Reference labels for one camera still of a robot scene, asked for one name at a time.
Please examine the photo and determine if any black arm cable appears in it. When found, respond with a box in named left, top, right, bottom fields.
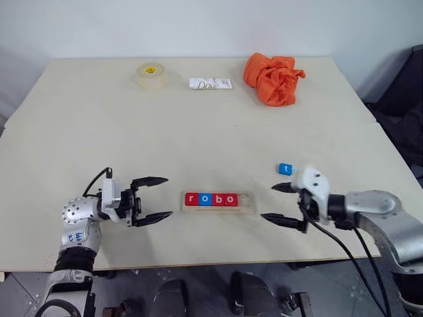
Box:
left=82, top=167, right=114, bottom=198
left=309, top=219, right=394, bottom=317

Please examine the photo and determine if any crumpled orange cloth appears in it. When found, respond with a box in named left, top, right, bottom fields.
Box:
left=243, top=52, right=307, bottom=108

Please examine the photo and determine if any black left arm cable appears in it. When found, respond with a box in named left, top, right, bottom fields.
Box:
left=82, top=167, right=114, bottom=198

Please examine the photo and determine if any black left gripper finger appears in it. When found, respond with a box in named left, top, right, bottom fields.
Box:
left=134, top=211, right=174, bottom=228
left=132, top=176, right=169, bottom=192

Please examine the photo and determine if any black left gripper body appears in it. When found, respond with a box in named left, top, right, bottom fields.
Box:
left=119, top=188, right=143, bottom=228

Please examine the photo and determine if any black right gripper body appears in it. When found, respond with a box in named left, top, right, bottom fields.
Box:
left=297, top=192, right=320, bottom=234

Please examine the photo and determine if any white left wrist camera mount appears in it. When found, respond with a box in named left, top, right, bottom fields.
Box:
left=100, top=178, right=125, bottom=223

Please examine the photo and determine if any dark rounded shape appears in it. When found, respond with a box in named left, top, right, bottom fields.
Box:
left=230, top=271, right=275, bottom=317
left=150, top=279, right=189, bottom=317

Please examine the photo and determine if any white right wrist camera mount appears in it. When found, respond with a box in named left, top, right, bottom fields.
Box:
left=293, top=168, right=331, bottom=225

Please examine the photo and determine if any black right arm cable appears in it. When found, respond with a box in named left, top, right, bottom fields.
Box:
left=309, top=219, right=394, bottom=317

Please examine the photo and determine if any clear tape roll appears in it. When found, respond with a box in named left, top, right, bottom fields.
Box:
left=135, top=63, right=169, bottom=90

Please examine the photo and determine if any black chair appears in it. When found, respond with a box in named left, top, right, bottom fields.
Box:
left=363, top=44, right=423, bottom=179

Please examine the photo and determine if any wooden letter tile rack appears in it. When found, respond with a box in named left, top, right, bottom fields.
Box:
left=180, top=190, right=257, bottom=214

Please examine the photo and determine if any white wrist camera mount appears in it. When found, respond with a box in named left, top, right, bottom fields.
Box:
left=100, top=178, right=125, bottom=223
left=293, top=168, right=331, bottom=225

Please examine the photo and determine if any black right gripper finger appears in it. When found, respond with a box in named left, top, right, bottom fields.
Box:
left=260, top=213, right=307, bottom=232
left=271, top=182, right=300, bottom=194

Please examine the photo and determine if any white Dove soap package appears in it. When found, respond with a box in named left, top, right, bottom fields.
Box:
left=188, top=77, right=233, bottom=91

